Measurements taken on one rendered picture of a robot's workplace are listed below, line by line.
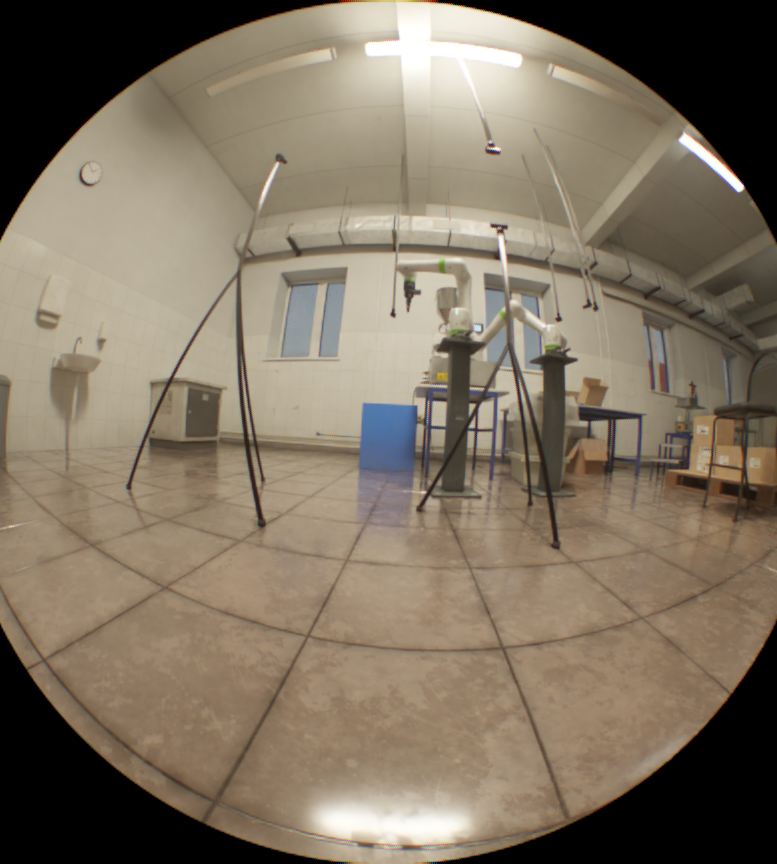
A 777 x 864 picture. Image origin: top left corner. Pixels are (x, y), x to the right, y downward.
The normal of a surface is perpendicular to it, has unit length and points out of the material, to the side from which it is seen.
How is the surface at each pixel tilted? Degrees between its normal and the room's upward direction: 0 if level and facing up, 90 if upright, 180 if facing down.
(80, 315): 90
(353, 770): 0
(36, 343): 90
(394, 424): 90
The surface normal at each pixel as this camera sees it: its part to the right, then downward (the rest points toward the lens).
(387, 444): -0.07, 0.00
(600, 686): 0.06, -1.00
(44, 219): 1.00, 0.06
